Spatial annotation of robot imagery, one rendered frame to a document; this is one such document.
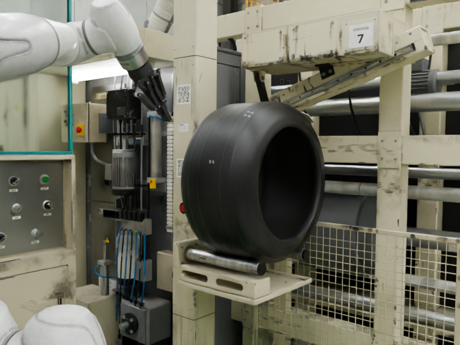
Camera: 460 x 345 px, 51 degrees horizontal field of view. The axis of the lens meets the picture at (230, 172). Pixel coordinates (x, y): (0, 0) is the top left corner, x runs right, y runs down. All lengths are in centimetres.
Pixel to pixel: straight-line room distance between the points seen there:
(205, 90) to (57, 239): 82
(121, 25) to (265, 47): 79
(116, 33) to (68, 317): 76
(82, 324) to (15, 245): 98
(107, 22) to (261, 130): 57
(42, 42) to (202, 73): 107
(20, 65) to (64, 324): 47
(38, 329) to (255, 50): 142
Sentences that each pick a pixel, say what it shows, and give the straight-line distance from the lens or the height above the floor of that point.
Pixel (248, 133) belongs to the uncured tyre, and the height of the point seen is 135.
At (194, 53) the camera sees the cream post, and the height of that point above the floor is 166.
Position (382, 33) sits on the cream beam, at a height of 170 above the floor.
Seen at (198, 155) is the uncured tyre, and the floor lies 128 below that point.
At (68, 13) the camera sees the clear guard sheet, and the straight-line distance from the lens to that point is 204.
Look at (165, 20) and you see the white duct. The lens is 252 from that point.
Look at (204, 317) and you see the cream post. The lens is 202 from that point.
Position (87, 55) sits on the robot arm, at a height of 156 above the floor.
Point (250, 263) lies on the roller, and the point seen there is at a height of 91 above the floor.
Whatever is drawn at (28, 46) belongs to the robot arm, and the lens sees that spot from 89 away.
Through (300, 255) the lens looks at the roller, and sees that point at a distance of 185.
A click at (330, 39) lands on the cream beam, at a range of 186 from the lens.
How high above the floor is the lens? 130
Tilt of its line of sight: 3 degrees down
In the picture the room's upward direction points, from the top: 1 degrees clockwise
